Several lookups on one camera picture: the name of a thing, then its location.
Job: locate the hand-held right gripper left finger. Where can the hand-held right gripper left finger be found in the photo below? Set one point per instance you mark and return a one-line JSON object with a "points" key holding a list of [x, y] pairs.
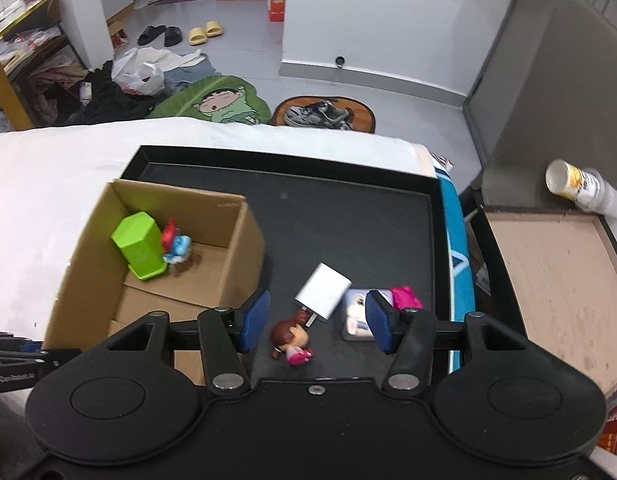
{"points": [[253, 317]]}

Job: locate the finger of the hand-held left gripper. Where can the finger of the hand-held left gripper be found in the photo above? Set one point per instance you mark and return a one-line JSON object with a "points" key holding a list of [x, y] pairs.
{"points": [[18, 347]]}

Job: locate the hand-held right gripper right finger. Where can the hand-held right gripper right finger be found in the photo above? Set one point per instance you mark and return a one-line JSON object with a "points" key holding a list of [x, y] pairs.
{"points": [[378, 320]]}

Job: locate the white cube toy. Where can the white cube toy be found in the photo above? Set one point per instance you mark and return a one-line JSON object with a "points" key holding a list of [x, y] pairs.
{"points": [[356, 317]]}

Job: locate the pink dinosaur toy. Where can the pink dinosaur toy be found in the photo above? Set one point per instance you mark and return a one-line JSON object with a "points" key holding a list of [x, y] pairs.
{"points": [[406, 297]]}

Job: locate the brown-haired doll figurine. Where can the brown-haired doll figurine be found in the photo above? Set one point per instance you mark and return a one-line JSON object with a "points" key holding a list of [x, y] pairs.
{"points": [[288, 335]]}

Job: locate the white charger plug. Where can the white charger plug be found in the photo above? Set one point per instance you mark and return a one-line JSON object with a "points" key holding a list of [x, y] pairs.
{"points": [[323, 292]]}

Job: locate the black tray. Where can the black tray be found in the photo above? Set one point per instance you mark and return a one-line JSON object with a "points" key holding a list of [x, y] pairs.
{"points": [[348, 230]]}

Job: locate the red-haired blue figurine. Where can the red-haired blue figurine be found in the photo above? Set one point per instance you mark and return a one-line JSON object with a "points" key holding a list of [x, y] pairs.
{"points": [[176, 247]]}

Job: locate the green hexagonal container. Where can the green hexagonal container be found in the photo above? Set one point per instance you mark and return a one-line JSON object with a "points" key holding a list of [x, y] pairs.
{"points": [[138, 245]]}

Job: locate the blue and white cloth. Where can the blue and white cloth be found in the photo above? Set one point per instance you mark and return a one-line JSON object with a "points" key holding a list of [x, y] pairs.
{"points": [[458, 240]]}

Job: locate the printed paper leaflet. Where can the printed paper leaflet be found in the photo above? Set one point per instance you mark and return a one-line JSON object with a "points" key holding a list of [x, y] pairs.
{"points": [[443, 161]]}

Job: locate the grey sneakers on mat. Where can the grey sneakers on mat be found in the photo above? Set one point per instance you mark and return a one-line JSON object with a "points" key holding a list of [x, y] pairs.
{"points": [[361, 115]]}

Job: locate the grey sneaker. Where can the grey sneaker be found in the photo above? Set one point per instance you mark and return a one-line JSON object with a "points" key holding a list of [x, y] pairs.
{"points": [[338, 117], [301, 115]]}

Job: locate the green cartoon floor mat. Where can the green cartoon floor mat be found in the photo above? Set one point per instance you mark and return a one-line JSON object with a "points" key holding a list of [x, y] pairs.
{"points": [[188, 102]]}

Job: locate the blue denim garment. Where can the blue denim garment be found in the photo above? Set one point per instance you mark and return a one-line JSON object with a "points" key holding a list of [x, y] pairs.
{"points": [[188, 75]]}

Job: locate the pink garment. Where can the pink garment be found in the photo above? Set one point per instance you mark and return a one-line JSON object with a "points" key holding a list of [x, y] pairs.
{"points": [[46, 90]]}

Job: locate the pile of dark clothes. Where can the pile of dark clothes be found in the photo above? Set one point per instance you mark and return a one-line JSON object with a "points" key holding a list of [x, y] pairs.
{"points": [[108, 102]]}

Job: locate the red printed packet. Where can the red printed packet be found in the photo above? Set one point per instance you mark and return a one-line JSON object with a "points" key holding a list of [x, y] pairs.
{"points": [[613, 430]]}

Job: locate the white plastic bag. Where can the white plastic bag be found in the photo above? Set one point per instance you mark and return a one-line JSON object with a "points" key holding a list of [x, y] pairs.
{"points": [[138, 75]]}

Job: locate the yellow slipper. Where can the yellow slipper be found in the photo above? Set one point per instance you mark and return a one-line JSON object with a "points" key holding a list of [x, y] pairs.
{"points": [[214, 29], [198, 36]]}

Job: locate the black slipper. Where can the black slipper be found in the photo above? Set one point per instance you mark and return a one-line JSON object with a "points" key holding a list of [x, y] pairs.
{"points": [[151, 35], [172, 36]]}

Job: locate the small open cardboard box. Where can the small open cardboard box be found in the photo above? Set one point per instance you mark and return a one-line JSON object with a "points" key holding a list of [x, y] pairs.
{"points": [[119, 35]]}

